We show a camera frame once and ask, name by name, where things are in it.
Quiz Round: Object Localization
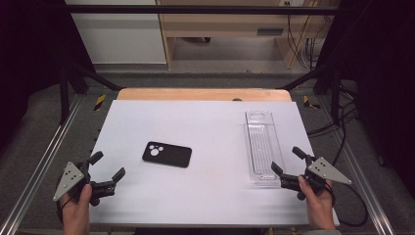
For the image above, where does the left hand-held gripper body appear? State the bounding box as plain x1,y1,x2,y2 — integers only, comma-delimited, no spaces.
53,159,117,208

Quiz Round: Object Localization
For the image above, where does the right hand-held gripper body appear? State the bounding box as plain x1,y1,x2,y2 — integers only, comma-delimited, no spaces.
279,155,353,202

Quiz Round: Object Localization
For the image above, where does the clear plastic packaging tray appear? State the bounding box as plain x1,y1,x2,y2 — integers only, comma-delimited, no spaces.
244,110,286,188

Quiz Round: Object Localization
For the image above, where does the black phone case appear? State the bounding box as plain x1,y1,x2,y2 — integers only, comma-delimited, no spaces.
141,140,193,168

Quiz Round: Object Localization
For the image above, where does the person's left hand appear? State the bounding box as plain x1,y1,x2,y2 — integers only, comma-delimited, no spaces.
59,183,93,235

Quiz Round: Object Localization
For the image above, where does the person's right hand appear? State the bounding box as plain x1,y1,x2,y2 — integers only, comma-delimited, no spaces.
297,175,338,231

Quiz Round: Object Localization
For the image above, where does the white table board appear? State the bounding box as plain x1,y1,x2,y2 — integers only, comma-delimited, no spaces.
85,99,341,228

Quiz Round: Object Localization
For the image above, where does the wooden table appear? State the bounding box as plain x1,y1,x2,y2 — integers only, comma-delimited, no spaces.
116,87,293,102

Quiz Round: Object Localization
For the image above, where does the black curtain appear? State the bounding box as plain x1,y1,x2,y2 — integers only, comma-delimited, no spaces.
316,0,415,192
0,0,96,150

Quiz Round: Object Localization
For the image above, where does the white cabinet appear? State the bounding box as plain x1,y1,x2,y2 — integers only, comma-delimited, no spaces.
64,0,168,66

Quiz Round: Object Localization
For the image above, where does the light wooden desk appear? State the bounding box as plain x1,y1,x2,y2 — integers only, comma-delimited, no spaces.
156,0,335,71

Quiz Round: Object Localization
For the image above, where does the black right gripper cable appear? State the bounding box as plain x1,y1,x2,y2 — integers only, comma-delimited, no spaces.
322,180,337,209

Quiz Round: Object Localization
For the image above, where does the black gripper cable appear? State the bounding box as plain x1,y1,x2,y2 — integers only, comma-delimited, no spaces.
322,180,337,209
56,195,74,226

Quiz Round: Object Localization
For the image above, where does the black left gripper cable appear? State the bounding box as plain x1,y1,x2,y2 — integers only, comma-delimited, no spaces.
56,195,74,226

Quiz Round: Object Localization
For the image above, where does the aluminium rail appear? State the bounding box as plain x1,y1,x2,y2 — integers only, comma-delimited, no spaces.
316,97,396,235
0,93,84,235

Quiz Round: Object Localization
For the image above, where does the black floor cable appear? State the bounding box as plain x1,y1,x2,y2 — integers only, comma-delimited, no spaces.
306,82,370,228

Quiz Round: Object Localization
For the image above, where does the black frame strut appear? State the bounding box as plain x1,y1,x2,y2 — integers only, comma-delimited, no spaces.
58,62,122,125
276,62,343,122

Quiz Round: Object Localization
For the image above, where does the bundle of hanging cables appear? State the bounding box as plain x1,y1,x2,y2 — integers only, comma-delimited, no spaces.
286,14,325,71

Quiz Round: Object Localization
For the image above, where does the black horizontal frame bar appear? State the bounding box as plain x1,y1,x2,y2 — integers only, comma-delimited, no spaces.
65,4,341,16

